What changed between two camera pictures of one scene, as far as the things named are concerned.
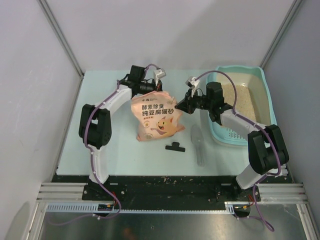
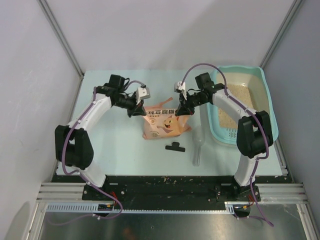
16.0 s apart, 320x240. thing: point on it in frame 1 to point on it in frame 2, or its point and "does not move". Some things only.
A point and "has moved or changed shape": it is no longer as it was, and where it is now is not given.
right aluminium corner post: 295,6 does not move
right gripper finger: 189,110 to 180,110
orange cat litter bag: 156,115 has moved or changed shape
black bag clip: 175,146 does not move
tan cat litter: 244,106 does not move
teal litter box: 245,91 does not move
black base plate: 163,188 does not move
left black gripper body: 146,88 to 128,103
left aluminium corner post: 56,26 does not move
